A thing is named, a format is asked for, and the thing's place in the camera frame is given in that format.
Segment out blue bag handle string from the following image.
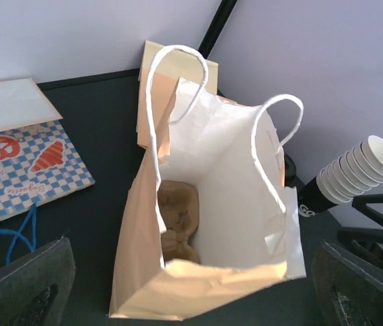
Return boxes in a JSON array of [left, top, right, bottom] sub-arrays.
[[0, 203, 39, 278]]

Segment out orange kraft paper bag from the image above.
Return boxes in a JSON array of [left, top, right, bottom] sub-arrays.
[[109, 45, 306, 321]]

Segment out single pulp cup carrier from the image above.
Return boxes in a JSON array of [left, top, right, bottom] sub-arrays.
[[158, 181, 200, 264]]

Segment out tan flat paper bag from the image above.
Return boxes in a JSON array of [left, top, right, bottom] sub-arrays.
[[138, 40, 219, 94]]

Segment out right black frame post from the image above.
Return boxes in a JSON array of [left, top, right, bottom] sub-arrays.
[[198, 0, 237, 59]]

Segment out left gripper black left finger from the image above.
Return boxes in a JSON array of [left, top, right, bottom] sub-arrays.
[[0, 238, 75, 325]]

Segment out right stack of paper cups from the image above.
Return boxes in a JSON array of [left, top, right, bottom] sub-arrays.
[[298, 135, 383, 217]]

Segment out orange flat bag right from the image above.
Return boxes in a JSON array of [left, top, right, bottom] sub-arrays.
[[136, 68, 178, 149]]

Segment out checkered printed paper bag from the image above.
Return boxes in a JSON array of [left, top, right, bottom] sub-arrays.
[[0, 78, 95, 221]]

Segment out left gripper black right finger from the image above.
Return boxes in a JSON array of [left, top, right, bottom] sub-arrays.
[[311, 241, 383, 325]]

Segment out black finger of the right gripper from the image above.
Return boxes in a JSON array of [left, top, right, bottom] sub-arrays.
[[338, 194, 383, 270]]

